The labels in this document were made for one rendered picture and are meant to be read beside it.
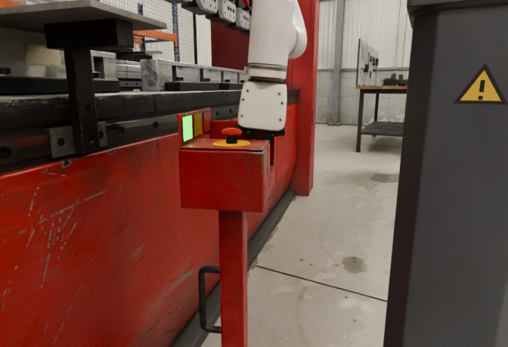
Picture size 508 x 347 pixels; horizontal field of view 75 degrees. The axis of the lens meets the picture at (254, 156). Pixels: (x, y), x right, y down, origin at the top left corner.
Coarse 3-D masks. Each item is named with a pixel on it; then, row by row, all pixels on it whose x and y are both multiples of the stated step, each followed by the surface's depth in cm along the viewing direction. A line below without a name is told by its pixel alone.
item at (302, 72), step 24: (312, 0) 242; (216, 24) 268; (312, 24) 245; (216, 48) 272; (240, 48) 266; (312, 48) 249; (288, 72) 258; (312, 72) 252; (312, 96) 258; (312, 120) 265; (312, 144) 274; (312, 168) 287
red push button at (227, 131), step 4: (228, 128) 64; (232, 128) 64; (236, 128) 64; (224, 132) 62; (228, 132) 62; (232, 132) 62; (236, 132) 62; (240, 132) 63; (228, 136) 63; (232, 136) 63; (236, 136) 64; (228, 140) 63; (232, 140) 63; (236, 140) 64
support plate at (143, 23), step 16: (80, 0) 43; (0, 16) 49; (16, 16) 49; (32, 16) 49; (48, 16) 49; (64, 16) 49; (80, 16) 49; (96, 16) 49; (112, 16) 49; (128, 16) 50; (144, 16) 53
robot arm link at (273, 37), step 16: (256, 0) 65; (272, 0) 63; (288, 0) 64; (256, 16) 65; (272, 16) 64; (288, 16) 65; (256, 32) 65; (272, 32) 64; (288, 32) 66; (256, 48) 66; (272, 48) 65; (288, 48) 68; (272, 64) 66
